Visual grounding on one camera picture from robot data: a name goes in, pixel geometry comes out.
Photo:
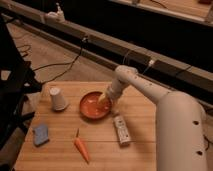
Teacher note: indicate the blue sponge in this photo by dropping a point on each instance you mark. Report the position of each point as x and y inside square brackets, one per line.
[40, 135]

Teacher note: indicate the white bottle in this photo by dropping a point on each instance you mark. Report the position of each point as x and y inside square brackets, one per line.
[122, 130]

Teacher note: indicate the orange carrot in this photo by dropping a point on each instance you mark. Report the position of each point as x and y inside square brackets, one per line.
[80, 145]

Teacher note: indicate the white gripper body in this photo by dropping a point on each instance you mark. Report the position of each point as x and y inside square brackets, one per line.
[115, 89]

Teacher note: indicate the long metal rail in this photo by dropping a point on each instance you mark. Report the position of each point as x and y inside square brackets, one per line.
[183, 49]

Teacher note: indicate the black stand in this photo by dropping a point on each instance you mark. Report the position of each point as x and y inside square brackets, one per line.
[17, 79]

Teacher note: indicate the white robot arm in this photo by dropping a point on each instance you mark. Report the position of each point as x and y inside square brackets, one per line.
[179, 132]

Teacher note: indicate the white object on rail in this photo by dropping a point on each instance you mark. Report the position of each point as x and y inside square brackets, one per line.
[58, 15]

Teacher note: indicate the white paper cup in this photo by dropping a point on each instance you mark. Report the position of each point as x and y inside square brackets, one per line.
[58, 101]

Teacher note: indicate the orange ceramic bowl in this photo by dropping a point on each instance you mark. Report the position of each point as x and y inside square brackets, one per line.
[90, 108]

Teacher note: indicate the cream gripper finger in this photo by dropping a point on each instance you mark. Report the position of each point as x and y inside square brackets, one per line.
[103, 97]

